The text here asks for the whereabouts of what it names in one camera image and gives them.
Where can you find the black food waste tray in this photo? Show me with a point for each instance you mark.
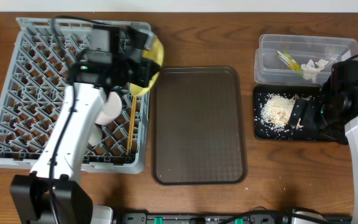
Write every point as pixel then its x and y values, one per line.
pixel 264 129

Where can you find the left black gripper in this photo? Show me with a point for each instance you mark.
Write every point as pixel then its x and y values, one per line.
pixel 145 58

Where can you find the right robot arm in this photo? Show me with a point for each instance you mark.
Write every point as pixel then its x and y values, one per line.
pixel 351 139

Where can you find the wooden chopstick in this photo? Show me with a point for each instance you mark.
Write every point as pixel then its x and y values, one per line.
pixel 133 124
pixel 130 130

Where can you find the nut shell scraps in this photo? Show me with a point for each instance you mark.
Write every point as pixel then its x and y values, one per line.
pixel 280 118

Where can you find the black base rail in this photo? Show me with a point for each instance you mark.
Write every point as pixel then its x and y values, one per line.
pixel 258 215

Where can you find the pile of rice grains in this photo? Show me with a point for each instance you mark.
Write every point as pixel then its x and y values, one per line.
pixel 272 106

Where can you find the white pink bowl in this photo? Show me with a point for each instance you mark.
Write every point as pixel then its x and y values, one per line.
pixel 112 109

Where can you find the clear plastic bin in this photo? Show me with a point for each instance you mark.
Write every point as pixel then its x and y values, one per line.
pixel 269 69

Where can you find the green snack wrapper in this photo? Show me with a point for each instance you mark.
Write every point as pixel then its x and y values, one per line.
pixel 288 61

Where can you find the yellow plate bowl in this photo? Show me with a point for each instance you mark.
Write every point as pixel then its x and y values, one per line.
pixel 157 55

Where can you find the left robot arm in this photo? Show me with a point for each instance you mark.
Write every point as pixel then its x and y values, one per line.
pixel 51 192

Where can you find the brown serving tray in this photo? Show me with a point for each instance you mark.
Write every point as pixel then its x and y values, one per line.
pixel 198 127

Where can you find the white cup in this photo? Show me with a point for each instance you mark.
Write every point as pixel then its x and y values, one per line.
pixel 95 137

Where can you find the grey plastic dish rack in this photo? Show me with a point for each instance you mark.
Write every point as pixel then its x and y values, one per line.
pixel 32 96

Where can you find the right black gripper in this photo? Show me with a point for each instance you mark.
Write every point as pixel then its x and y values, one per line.
pixel 310 112

